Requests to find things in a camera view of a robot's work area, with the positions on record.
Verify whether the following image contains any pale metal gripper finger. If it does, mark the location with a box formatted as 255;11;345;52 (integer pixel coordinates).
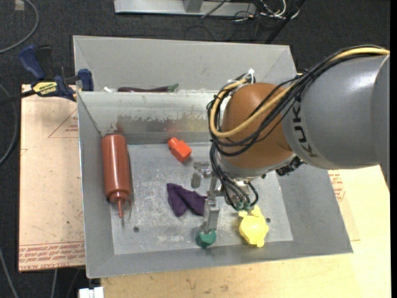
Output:
191;162;212;188
203;198;221;232

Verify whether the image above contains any dark green small toy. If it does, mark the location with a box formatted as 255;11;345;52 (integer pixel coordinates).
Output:
195;228;217;249

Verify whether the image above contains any purple cloth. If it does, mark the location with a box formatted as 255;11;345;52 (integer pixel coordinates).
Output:
166;183;208;218

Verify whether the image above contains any orange plastic block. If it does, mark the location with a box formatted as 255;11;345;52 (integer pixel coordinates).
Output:
167;137;193;163

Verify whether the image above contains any yellow plastic toy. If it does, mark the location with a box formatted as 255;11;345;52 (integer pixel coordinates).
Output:
238;205;270;248

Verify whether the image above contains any red-brown squeeze bottle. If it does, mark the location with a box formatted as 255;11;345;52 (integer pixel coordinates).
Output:
100;133;134;219

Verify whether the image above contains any grey metal bin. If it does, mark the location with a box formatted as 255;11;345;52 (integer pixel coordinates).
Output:
73;35;354;279

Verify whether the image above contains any brown cardboard board red print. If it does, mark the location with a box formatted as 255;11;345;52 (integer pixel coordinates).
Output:
18;84;362;273

